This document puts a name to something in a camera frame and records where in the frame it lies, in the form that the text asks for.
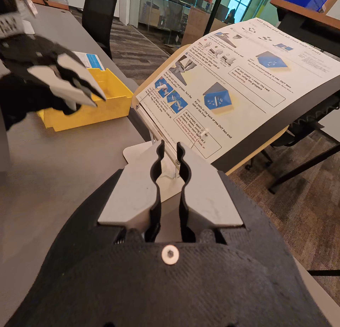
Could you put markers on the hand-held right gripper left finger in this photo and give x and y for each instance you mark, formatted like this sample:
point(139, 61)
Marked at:
point(130, 199)

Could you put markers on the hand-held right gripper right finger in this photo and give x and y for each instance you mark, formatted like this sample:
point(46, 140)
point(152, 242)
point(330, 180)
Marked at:
point(209, 199)

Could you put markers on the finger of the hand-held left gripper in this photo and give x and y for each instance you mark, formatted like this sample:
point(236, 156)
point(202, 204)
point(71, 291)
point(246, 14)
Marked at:
point(77, 69)
point(61, 86)

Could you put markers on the yellow plastic bin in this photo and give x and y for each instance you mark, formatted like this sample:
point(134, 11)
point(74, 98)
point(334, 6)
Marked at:
point(111, 101)

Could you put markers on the person's left hand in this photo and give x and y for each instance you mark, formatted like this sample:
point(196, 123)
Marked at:
point(24, 98)

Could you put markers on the white blue paper box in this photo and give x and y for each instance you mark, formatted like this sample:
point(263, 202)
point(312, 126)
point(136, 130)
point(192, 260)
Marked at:
point(91, 59)

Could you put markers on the black office chair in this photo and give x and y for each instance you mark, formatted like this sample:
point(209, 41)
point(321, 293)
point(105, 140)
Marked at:
point(99, 13)

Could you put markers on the glass display cabinet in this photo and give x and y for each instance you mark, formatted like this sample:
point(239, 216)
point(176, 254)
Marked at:
point(159, 13)

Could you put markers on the tan cardboard box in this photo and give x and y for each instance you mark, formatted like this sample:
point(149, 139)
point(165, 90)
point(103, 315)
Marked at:
point(196, 24)

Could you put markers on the black stand pole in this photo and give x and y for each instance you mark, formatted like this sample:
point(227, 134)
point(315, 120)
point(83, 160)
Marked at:
point(213, 10)

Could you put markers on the wooden top desk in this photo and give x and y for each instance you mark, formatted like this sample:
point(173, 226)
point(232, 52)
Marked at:
point(305, 16)

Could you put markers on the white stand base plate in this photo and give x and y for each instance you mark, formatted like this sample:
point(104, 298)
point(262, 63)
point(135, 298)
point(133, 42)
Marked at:
point(138, 151)

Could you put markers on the black desk frame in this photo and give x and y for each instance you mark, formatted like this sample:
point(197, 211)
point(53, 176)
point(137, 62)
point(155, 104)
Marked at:
point(305, 168)

